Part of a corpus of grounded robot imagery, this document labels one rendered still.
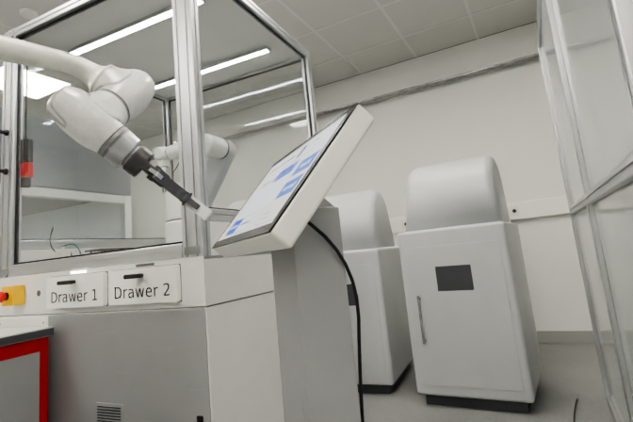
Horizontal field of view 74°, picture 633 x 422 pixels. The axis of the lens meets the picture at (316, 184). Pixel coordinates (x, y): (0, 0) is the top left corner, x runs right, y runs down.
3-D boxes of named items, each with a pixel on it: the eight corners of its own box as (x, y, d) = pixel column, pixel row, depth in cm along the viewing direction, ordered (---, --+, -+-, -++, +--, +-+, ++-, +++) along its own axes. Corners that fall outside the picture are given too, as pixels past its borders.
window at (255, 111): (205, 208, 132) (191, -38, 146) (203, 208, 132) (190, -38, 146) (319, 218, 210) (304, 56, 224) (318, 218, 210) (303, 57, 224)
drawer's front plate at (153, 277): (177, 301, 125) (175, 264, 127) (108, 305, 137) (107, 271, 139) (181, 300, 127) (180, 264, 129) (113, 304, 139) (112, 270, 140)
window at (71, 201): (185, 242, 131) (172, -35, 146) (15, 264, 165) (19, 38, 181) (186, 242, 131) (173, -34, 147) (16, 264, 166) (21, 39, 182)
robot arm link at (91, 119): (105, 137, 94) (138, 111, 104) (43, 89, 90) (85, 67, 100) (89, 164, 100) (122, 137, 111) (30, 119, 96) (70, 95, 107)
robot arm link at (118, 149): (126, 129, 107) (145, 144, 108) (100, 156, 104) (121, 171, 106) (123, 122, 98) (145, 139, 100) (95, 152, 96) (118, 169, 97)
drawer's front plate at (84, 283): (103, 306, 138) (103, 271, 140) (45, 309, 150) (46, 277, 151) (107, 305, 140) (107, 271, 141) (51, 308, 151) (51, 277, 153)
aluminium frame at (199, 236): (202, 255, 125) (186, -58, 142) (-4, 278, 166) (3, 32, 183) (329, 247, 211) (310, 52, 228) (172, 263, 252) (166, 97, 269)
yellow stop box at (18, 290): (10, 306, 153) (10, 285, 154) (-2, 307, 156) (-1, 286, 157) (24, 303, 158) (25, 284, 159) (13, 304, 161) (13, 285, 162)
